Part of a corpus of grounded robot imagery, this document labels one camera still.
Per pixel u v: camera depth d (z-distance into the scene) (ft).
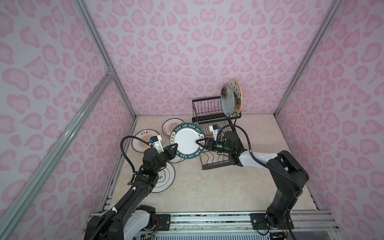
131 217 1.86
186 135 2.70
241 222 2.46
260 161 1.69
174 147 2.57
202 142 2.69
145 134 3.53
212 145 2.48
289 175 1.58
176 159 2.61
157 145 2.38
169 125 3.73
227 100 2.97
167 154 2.35
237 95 2.83
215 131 2.63
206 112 3.13
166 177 2.89
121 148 2.03
